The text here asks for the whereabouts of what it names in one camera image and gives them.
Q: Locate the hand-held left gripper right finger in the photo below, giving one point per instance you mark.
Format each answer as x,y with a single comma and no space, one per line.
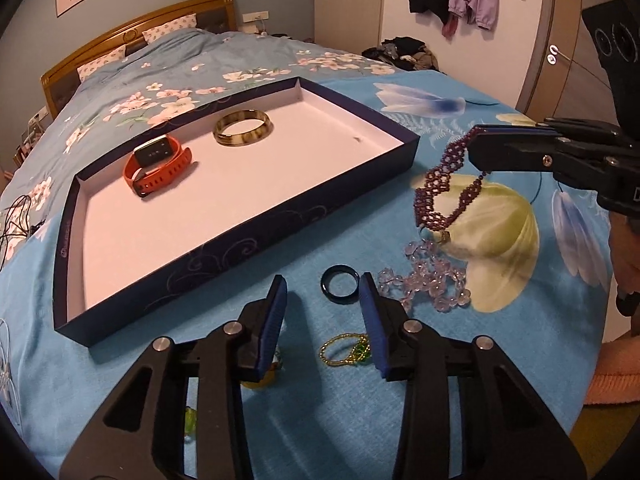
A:
375,320

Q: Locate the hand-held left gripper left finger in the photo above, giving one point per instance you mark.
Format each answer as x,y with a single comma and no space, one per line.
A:
272,320

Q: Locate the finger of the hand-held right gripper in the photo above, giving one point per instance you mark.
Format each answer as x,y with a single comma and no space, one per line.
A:
575,129
510,152

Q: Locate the yellow stone pendant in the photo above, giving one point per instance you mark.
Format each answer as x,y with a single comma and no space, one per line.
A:
260,385

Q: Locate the dark blue shallow box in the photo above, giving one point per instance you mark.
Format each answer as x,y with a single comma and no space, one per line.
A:
200,210

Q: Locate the person's right forearm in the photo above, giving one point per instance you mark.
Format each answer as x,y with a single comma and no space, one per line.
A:
612,380

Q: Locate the person's right hand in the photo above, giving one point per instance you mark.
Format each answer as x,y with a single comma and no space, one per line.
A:
624,255

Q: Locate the wooden door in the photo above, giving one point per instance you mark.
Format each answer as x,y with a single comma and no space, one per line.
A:
565,10

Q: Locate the pile of clothes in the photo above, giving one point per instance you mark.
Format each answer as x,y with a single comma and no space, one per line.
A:
400,52

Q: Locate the orange smartwatch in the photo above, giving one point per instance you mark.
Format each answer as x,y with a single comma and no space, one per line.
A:
165,175

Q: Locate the amber bangle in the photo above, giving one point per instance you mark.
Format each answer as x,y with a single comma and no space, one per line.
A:
240,138

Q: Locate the beige wardrobe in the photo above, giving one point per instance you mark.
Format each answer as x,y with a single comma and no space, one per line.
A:
350,5

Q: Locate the grey-blue floral duvet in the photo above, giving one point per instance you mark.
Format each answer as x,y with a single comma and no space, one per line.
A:
225,55

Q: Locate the white charger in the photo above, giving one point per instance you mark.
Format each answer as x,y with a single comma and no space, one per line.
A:
261,31

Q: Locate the bedside clutter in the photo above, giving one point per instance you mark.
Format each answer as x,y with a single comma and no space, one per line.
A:
32,135

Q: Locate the floral pillow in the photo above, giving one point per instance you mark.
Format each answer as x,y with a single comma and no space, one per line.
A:
102,62
172,26

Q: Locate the wooden bed headboard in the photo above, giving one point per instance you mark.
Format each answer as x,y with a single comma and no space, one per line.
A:
150,15

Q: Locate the white wall socket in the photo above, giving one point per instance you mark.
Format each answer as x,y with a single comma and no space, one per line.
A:
256,16

